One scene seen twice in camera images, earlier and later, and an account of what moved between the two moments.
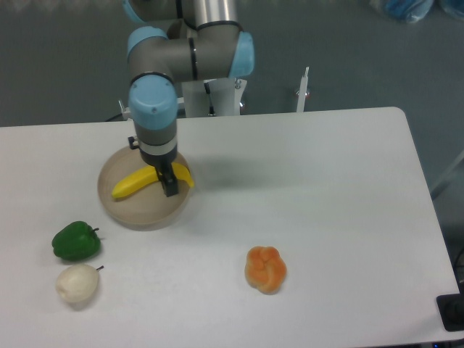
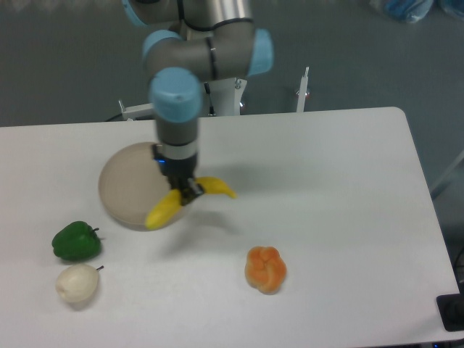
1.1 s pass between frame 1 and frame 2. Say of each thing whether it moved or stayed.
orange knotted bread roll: stayed
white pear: stayed
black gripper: moved
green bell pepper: stayed
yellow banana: moved
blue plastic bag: stayed
